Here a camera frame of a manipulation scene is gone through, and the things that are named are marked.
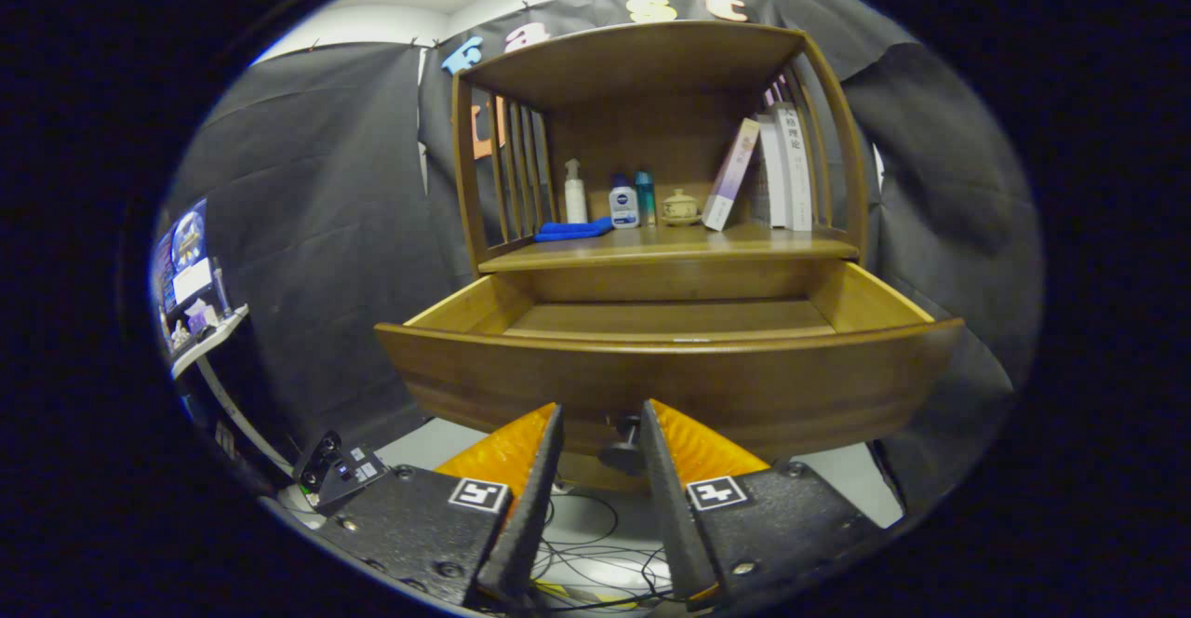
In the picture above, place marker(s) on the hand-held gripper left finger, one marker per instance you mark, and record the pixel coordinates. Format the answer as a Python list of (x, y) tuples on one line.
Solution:
[(530, 506)]

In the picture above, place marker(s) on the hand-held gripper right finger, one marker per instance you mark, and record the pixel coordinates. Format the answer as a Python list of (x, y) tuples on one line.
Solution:
[(665, 506)]

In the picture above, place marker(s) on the wooden drawer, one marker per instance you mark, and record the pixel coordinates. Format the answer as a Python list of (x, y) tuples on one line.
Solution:
[(670, 385)]

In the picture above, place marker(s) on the wooden countertop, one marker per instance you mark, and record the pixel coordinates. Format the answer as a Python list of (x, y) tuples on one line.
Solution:
[(679, 241)]

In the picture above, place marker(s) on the wooden cabinet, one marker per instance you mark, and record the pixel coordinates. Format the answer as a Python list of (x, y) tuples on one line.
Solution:
[(651, 134)]

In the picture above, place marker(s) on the black device with buttons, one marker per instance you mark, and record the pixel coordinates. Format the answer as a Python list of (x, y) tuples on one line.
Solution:
[(335, 474)]

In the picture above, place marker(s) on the blue folded cloth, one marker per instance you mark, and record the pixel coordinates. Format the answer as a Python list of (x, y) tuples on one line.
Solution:
[(572, 230)]

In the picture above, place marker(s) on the beige lidded teacup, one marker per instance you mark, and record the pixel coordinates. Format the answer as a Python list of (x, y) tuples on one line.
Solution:
[(680, 208)]

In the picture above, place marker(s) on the white bottle blue cap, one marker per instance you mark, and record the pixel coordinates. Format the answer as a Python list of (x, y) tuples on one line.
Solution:
[(623, 207)]

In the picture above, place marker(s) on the teal bottle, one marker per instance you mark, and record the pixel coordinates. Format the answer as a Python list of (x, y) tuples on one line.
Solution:
[(646, 199)]

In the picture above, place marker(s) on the white pump bottle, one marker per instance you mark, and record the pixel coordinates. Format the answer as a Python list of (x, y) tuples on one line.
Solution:
[(576, 199)]

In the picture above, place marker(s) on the purple cover book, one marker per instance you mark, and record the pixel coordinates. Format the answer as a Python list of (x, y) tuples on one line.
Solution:
[(730, 176)]

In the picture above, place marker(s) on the patterned cover book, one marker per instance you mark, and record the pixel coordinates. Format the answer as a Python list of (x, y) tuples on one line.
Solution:
[(770, 171)]

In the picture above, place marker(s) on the thick white book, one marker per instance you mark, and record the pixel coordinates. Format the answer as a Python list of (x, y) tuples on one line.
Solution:
[(796, 171)]

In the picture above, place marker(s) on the white side table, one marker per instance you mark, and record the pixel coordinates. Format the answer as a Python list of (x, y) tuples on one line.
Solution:
[(209, 343)]

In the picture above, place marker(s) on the computer monitor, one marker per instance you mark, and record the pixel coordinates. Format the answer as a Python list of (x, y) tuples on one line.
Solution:
[(189, 241)]

